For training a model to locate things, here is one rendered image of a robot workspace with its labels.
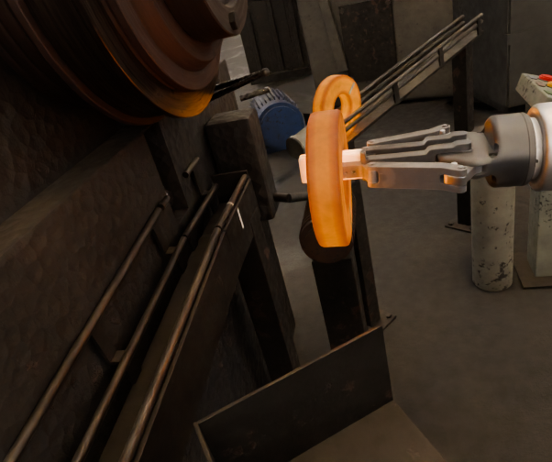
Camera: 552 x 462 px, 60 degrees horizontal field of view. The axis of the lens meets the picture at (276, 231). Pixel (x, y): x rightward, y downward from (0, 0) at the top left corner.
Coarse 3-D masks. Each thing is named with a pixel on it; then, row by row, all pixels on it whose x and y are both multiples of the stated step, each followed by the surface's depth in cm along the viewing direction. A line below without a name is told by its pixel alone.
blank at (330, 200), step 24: (312, 120) 50; (336, 120) 49; (312, 144) 48; (336, 144) 47; (312, 168) 47; (336, 168) 47; (312, 192) 47; (336, 192) 47; (312, 216) 49; (336, 216) 48; (336, 240) 51
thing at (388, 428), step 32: (352, 352) 47; (384, 352) 49; (288, 384) 45; (320, 384) 47; (352, 384) 49; (384, 384) 52; (224, 416) 43; (256, 416) 45; (288, 416) 47; (320, 416) 49; (352, 416) 51; (384, 416) 52; (224, 448) 45; (256, 448) 47; (288, 448) 49; (320, 448) 50; (352, 448) 49; (384, 448) 49; (416, 448) 48
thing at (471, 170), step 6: (456, 162) 46; (468, 168) 47; (474, 168) 47; (480, 168) 47; (468, 174) 46; (474, 174) 47; (444, 180) 47; (450, 180) 46; (456, 180) 46; (462, 180) 45; (468, 180) 46
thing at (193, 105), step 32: (32, 0) 47; (64, 0) 47; (96, 0) 49; (64, 32) 49; (96, 32) 48; (96, 64) 53; (128, 64) 53; (128, 96) 58; (160, 96) 60; (192, 96) 70
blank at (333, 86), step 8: (328, 80) 113; (336, 80) 113; (344, 80) 115; (352, 80) 118; (320, 88) 113; (328, 88) 112; (336, 88) 114; (344, 88) 116; (352, 88) 118; (320, 96) 112; (328, 96) 113; (336, 96) 115; (344, 96) 119; (352, 96) 119; (320, 104) 112; (328, 104) 113; (344, 104) 121; (352, 104) 120; (360, 104) 122; (344, 112) 121; (352, 112) 120; (352, 120) 121; (352, 128) 122
